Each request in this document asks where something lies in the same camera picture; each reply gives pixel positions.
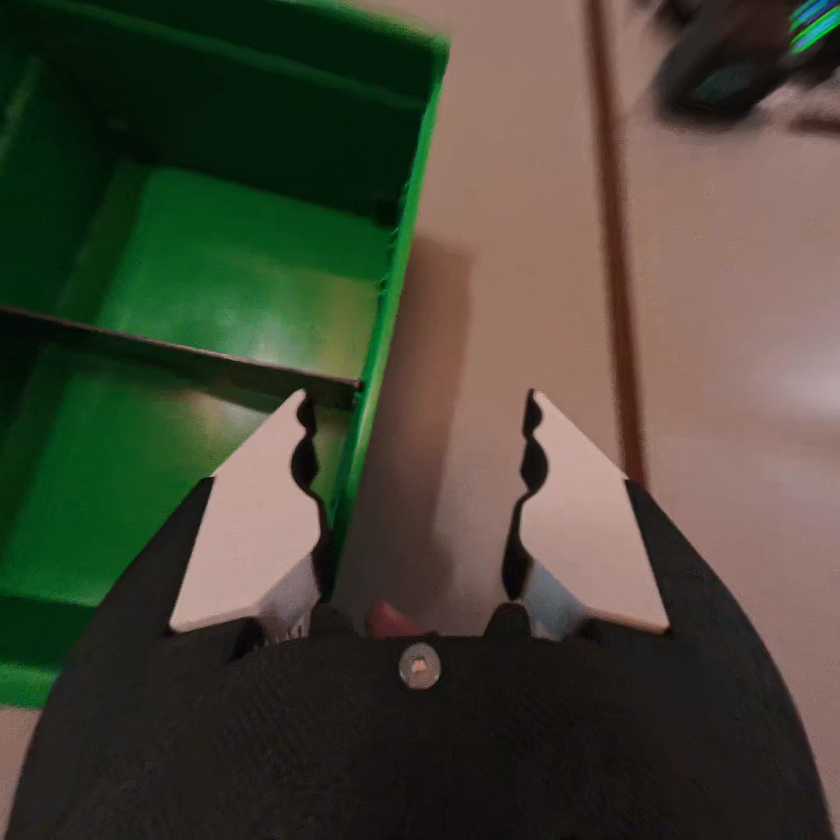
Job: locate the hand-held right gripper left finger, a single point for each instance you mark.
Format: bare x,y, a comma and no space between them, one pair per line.
256,525

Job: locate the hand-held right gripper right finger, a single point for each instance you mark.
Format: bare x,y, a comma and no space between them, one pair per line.
584,525

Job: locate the green plastic bin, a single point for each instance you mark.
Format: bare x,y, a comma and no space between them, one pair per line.
229,262

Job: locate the dark blurred object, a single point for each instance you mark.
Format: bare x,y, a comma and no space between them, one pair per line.
722,65

